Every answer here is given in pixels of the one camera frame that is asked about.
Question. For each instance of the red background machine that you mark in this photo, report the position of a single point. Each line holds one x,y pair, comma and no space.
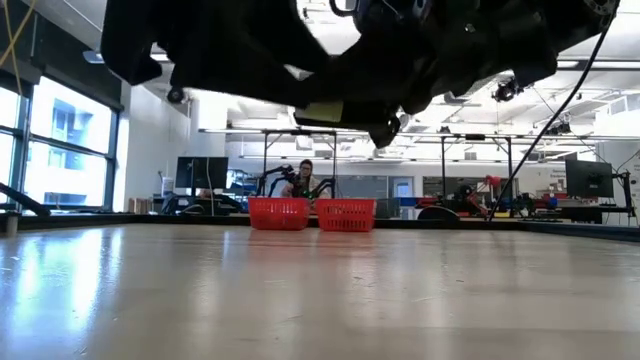
492,181

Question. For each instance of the black window frame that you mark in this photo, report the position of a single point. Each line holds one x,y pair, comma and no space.
112,165

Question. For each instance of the red plastic basket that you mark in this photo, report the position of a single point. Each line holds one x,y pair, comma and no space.
279,214
346,215

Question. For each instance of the black background rig frame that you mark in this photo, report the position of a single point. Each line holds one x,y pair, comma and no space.
265,160
443,165

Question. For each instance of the black ceiling camera cluster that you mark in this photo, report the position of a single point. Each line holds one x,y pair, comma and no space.
505,92

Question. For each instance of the black ceiling dome camera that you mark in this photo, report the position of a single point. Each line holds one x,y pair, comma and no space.
176,96

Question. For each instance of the short grey post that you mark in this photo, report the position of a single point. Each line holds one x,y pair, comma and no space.
11,225

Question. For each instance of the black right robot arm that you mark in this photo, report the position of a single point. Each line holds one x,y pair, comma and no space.
550,35

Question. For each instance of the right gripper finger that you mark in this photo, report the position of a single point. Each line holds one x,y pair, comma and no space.
382,125

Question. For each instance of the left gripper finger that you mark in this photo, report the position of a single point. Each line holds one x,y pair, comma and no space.
325,126

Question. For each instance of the long ceiling light fixture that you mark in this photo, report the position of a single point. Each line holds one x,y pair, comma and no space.
575,64

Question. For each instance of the black computer monitor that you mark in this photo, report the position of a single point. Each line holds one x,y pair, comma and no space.
202,172
590,178

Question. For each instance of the brown cardboard box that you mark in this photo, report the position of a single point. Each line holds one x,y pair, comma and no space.
140,206

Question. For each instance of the person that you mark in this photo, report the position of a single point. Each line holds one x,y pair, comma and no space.
305,182

